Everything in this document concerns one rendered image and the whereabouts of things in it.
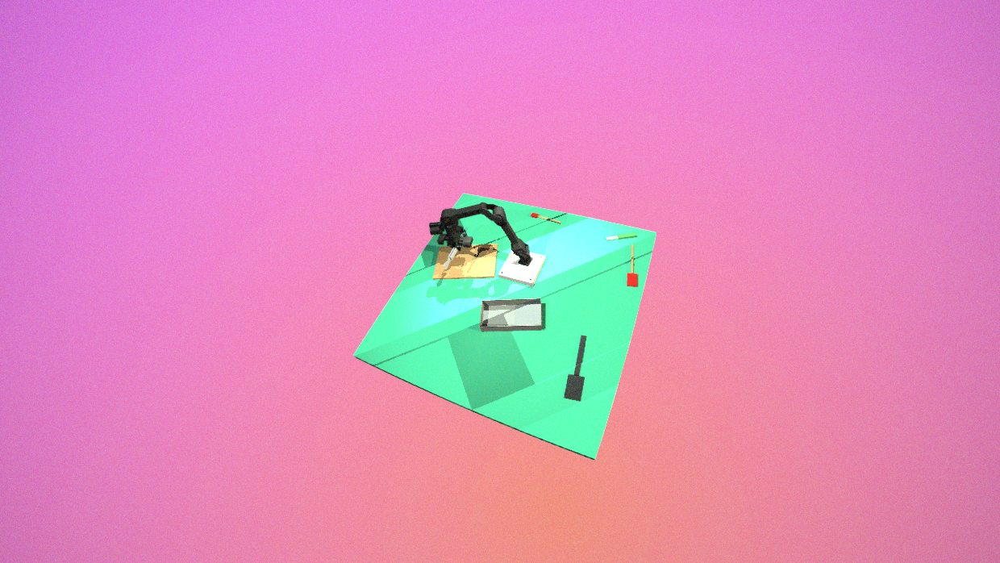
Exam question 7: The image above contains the red spatula with wooden handle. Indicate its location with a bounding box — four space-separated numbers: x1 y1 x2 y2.
627 244 637 287

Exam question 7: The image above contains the dark grey rectangular tin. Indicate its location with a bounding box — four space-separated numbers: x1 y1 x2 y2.
479 298 542 332

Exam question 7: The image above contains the dark grey spatula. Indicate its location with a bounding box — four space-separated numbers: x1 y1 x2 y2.
565 335 586 402

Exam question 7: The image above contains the light wooden board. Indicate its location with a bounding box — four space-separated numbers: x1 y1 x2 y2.
433 244 498 280

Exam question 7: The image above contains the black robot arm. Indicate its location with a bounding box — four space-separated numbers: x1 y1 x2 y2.
429 202 533 266

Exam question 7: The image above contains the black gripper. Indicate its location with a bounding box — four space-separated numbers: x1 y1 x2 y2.
437 229 473 251

